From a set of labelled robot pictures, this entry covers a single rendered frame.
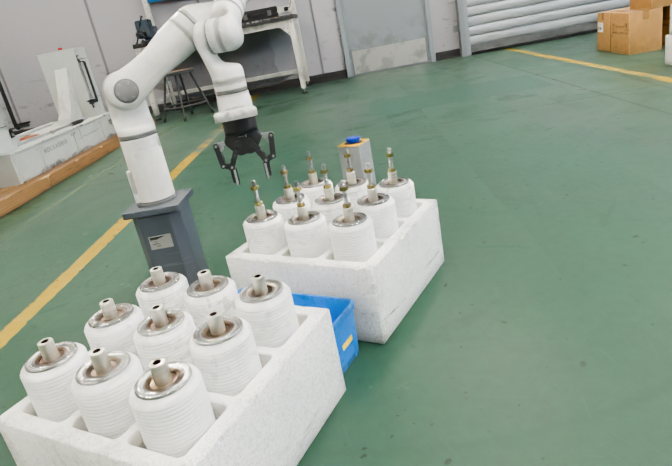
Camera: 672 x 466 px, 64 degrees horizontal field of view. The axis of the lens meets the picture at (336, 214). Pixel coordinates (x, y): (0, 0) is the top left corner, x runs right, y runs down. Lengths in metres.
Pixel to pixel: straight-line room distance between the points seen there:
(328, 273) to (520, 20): 5.54
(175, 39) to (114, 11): 5.33
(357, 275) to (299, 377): 0.28
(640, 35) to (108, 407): 4.42
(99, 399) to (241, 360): 0.20
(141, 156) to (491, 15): 5.35
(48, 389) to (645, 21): 4.46
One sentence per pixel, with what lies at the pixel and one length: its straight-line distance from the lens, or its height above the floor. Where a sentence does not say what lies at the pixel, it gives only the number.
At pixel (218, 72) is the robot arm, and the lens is 1.18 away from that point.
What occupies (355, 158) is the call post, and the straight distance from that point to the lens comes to 1.53.
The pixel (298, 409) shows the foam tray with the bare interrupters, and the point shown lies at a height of 0.08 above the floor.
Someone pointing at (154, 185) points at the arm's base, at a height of 0.35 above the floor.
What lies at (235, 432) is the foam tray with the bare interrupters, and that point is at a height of 0.16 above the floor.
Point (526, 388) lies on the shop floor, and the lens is 1.03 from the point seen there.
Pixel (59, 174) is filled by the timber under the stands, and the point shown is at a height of 0.05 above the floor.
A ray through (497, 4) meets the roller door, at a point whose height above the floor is 0.47.
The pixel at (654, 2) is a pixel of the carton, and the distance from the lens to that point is 4.77.
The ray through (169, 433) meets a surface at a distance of 0.77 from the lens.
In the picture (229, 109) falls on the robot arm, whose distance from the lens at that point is 1.18.
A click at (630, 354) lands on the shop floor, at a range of 1.13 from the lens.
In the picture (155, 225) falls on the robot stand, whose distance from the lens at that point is 1.42.
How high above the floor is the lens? 0.66
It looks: 20 degrees down
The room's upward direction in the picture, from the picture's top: 11 degrees counter-clockwise
